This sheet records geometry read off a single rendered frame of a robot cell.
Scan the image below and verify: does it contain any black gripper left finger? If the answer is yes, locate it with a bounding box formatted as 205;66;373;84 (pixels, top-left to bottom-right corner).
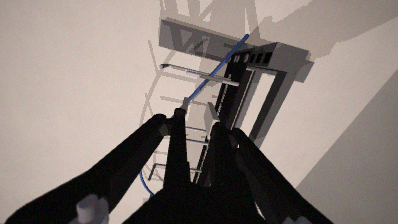
4;97;196;224

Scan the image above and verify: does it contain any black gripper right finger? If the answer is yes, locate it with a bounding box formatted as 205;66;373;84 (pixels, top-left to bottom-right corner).
204;102;334;224

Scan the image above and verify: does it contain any blue cable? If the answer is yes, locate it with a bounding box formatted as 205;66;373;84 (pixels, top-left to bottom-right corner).
139;34;249;194

